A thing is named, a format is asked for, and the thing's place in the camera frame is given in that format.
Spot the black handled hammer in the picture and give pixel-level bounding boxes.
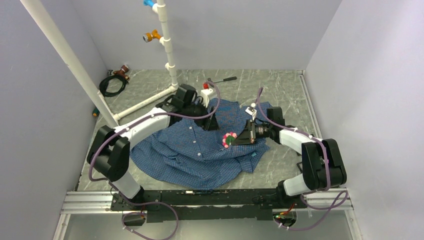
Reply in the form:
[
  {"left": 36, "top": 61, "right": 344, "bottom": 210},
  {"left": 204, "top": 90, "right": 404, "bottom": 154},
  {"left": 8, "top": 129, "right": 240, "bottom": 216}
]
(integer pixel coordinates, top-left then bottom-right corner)
[{"left": 207, "top": 76, "right": 238, "bottom": 84}]

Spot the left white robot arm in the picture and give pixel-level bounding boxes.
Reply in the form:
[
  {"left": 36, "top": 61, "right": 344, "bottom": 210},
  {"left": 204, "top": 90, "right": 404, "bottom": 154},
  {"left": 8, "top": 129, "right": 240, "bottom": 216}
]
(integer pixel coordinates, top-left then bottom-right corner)
[{"left": 86, "top": 81, "right": 221, "bottom": 210}]

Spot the blue hose nozzle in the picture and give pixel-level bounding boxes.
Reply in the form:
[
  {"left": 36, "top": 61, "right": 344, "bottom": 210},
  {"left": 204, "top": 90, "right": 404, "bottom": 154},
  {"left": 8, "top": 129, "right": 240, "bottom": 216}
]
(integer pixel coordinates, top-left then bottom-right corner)
[{"left": 143, "top": 0, "right": 155, "bottom": 8}]

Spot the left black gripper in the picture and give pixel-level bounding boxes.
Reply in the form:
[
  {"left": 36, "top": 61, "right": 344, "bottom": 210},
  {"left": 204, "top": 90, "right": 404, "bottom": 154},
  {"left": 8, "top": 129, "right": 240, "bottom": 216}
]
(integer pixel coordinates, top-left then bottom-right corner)
[{"left": 183, "top": 98, "right": 221, "bottom": 132}]

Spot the orange hose nozzle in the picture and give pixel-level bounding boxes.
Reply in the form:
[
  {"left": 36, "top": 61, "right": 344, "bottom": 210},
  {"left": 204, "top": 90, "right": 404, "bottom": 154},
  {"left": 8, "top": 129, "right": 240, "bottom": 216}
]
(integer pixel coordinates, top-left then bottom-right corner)
[{"left": 142, "top": 29, "right": 162, "bottom": 43}]

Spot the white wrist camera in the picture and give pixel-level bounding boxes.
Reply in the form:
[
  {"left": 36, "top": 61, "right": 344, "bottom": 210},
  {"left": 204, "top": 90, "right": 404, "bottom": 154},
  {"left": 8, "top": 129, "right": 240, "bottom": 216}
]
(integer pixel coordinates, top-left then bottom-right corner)
[
  {"left": 200, "top": 88, "right": 217, "bottom": 107},
  {"left": 245, "top": 103, "right": 257, "bottom": 121}
]

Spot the white PVC pipe frame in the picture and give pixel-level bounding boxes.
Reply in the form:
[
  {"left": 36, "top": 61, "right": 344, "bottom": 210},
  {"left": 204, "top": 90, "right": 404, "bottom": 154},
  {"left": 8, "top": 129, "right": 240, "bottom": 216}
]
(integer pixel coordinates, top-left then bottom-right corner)
[{"left": 21, "top": 0, "right": 179, "bottom": 127}]

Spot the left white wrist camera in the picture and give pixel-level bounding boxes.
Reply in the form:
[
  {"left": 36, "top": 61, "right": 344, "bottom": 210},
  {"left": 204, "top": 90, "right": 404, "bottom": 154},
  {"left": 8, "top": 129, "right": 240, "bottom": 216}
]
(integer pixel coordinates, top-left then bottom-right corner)
[{"left": 200, "top": 88, "right": 217, "bottom": 107}]

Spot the green orange screwdriver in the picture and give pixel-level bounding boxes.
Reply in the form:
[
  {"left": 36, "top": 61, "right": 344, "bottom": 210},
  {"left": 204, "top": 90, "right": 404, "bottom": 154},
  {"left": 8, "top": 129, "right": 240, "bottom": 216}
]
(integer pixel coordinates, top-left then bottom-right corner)
[{"left": 92, "top": 107, "right": 100, "bottom": 118}]

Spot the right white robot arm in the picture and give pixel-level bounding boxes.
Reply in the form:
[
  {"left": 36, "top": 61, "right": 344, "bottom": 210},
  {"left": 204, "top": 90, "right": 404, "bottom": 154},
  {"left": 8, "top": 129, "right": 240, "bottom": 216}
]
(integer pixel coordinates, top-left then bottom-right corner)
[{"left": 223, "top": 107, "right": 347, "bottom": 208}]

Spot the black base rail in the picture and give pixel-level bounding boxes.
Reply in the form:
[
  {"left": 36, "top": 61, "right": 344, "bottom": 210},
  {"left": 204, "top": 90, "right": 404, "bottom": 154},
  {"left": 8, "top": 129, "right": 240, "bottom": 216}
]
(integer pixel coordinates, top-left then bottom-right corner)
[{"left": 110, "top": 188, "right": 307, "bottom": 223}]

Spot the blue checkered shirt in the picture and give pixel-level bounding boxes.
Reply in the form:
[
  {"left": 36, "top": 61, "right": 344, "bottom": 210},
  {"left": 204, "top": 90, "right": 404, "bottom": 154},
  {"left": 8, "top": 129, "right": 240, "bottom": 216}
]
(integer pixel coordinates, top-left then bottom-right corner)
[{"left": 130, "top": 98, "right": 269, "bottom": 190}]

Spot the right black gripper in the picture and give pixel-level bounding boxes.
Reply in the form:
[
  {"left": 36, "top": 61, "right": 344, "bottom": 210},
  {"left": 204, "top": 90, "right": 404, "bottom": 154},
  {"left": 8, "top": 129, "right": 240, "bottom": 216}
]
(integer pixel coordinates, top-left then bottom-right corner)
[{"left": 231, "top": 119, "right": 273, "bottom": 146}]

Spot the pink flower brooch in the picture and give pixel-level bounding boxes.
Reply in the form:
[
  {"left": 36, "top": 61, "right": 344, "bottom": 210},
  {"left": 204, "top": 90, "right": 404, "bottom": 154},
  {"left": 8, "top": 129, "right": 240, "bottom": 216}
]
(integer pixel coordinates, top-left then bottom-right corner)
[{"left": 222, "top": 132, "right": 237, "bottom": 149}]

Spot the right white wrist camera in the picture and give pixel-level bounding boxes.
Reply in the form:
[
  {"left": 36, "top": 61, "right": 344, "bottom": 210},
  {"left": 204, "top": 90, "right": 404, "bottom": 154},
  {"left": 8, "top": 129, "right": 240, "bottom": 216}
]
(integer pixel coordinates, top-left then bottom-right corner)
[{"left": 245, "top": 103, "right": 257, "bottom": 121}]

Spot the coiled black hose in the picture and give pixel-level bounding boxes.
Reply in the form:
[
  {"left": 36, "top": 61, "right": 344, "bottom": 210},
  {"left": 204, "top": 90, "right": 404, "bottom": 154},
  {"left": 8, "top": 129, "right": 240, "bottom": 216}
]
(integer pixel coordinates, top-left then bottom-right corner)
[{"left": 98, "top": 74, "right": 128, "bottom": 98}]

